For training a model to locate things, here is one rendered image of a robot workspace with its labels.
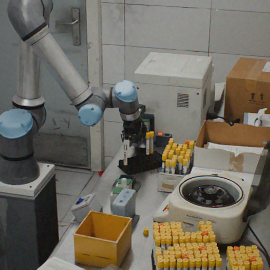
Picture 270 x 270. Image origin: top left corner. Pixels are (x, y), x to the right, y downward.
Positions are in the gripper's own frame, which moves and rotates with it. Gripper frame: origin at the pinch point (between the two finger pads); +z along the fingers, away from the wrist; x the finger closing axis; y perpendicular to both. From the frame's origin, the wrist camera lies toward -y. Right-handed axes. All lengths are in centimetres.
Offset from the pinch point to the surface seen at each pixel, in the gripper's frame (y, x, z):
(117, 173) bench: 19.3, -3.0, -5.7
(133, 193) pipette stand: 39.3, 10.6, -28.7
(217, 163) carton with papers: 14.9, 33.6, -13.6
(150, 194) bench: 29.6, 12.2, -11.6
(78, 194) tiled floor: -43, -64, 131
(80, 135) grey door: -84, -73, 125
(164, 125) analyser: -10.0, 8.4, 1.4
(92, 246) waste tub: 64, 6, -39
